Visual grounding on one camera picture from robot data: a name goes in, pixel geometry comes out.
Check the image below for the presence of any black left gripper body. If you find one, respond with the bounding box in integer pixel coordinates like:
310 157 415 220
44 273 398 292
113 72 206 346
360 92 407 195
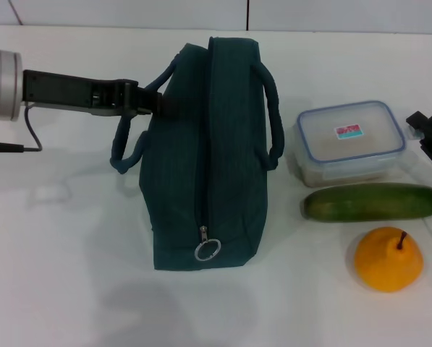
22 69 140 117

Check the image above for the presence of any clear lunch box blue rim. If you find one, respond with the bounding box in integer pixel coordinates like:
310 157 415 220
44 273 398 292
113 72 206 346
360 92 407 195
286 100 407 189

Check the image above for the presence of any dark teal insulated lunch bag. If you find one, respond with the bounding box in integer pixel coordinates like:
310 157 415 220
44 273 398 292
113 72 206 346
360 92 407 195
109 35 285 271

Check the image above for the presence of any green cucumber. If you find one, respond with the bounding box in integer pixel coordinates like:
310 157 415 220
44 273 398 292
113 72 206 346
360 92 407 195
302 183 432 222

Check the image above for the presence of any orange pear with brown stem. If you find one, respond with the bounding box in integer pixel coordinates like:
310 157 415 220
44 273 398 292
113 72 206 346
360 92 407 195
353 226 425 293

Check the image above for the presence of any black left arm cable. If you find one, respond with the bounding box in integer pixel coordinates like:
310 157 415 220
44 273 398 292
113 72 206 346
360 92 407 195
0 104 43 155

